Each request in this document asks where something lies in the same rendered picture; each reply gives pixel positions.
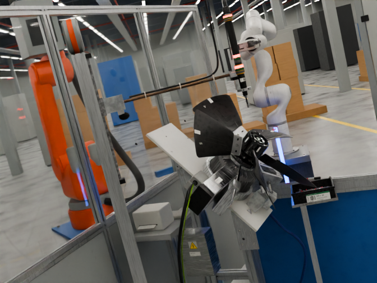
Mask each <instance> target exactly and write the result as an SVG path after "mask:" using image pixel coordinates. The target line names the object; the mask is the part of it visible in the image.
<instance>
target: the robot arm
mask: <svg viewBox="0 0 377 283"><path fill-rule="evenodd" d="M276 36H277V28H276V27H275V26H274V25H273V24H272V23H271V22H269V21H266V20H264V19H262V18H261V16H260V14H259V13H258V12H257V10H250V11H248V12H247V14H246V31H244V32H243V33H242V34H241V36H240V42H239V43H237V45H238V50H239V53H240V57H241V59H243V60H245V61H247V60H249V59H250V58H251V57H252V56H254V59H255V63H256V69H257V82H256V86H255V90H254V93H253V101H254V105H256V106H257V107H259V108H264V107H269V106H273V105H276V104H277V105H278V107H277V108H276V109H275V110H274V111H273V112H271V113H270V114H268V115H267V117H266V121H267V124H268V129H269V130H271V131H273V127H275V126H277V127H278V131H279V132H280V133H284V134H287V135H290V133H289V129H288V124H287V119H286V108H287V105H288V103H289V101H290V99H291V95H292V92H291V88H290V87H289V86H288V85H287V84H277V85H272V86H267V87H265V83H266V81H267V80H268V79H269V78H270V77H271V75H272V72H273V64H272V59H271V56H270V54H269V53H268V52H267V51H265V50H263V49H264V48H265V47H266V45H267V41H270V40H272V39H274V38H275V37H276ZM280 139H281V144H282V149H283V154H284V156H286V155H289V154H293V153H296V152H297V151H299V147H294V146H292V142H291V138H280ZM271 141H272V146H273V151H272V152H270V153H269V155H270V156H271V157H279V152H278V147H277V142H276V139H272V140H271Z"/></svg>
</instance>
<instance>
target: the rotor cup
mask: <svg viewBox="0 0 377 283"><path fill-rule="evenodd" d="M248 137H249V138H248ZM257 137H258V138H260V140H257ZM247 138H248V140H247V141H246V142H245V140H246V139H247ZM268 146H269V143H268V141H267V140H266V139H265V138H264V137H263V136H262V135H261V134H260V133H258V132H257V131H253V130H249V131H248V132H247V133H246V135H245V136H244V137H243V140H242V147H241V154H240V156H237V155H234V154H233V156H234V158H235V159H236V160H237V161H238V162H239V163H240V164H242V165H244V166H245V167H248V168H254V165H253V163H251V160H252V150H254V152H255V155H256V157H257V159H258V158H260V157H261V156H262V154H263V153H264V152H265V151H266V149H267V148H268ZM259 147H261V148H260V149H259ZM258 149H259V151H258V152H256V151H257V150H258Z"/></svg>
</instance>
